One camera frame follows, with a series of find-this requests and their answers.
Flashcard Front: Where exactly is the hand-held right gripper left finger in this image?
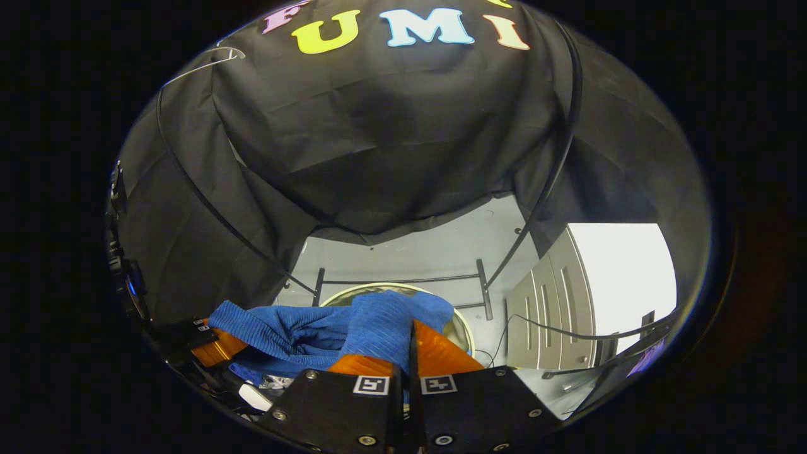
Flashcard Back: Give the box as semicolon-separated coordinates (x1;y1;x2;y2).
260;353;405;454

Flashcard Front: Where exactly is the blue corduroy jacket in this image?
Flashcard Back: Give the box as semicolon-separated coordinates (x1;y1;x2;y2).
207;290;456;387

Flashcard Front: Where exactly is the black cable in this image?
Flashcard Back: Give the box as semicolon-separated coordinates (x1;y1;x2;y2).
474;308;680;368

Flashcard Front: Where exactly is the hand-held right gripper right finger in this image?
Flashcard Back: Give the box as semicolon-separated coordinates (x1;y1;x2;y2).
409;319;563;454

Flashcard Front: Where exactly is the white cabinet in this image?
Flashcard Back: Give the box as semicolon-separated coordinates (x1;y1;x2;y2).
506;223;679;371

